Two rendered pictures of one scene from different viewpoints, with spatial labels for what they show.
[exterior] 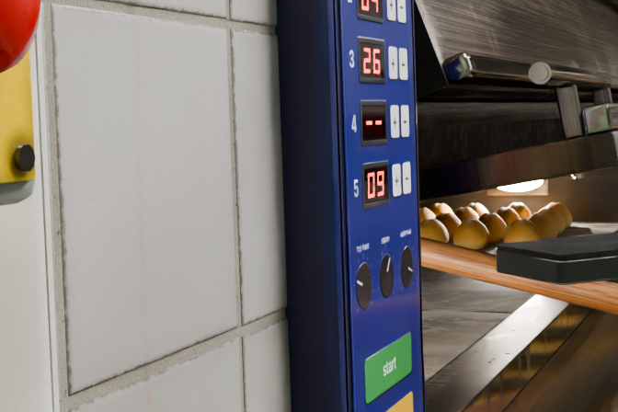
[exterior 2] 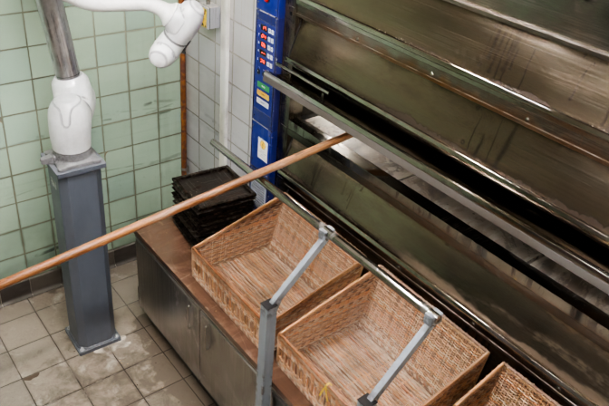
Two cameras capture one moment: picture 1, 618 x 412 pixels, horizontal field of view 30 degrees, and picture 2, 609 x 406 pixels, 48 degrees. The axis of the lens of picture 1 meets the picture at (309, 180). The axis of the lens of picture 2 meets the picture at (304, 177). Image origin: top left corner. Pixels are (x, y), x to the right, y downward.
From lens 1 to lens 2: 3.34 m
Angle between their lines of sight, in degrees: 112
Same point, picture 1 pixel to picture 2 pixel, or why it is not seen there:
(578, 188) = not seen: outside the picture
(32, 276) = (225, 39)
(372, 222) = (261, 65)
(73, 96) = (235, 29)
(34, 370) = (224, 45)
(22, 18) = not seen: hidden behind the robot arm
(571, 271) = not seen: hidden behind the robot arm
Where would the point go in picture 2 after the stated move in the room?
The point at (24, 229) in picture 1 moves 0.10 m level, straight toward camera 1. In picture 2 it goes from (224, 35) to (204, 32)
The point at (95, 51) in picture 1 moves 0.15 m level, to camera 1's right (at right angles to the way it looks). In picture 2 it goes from (236, 26) to (217, 34)
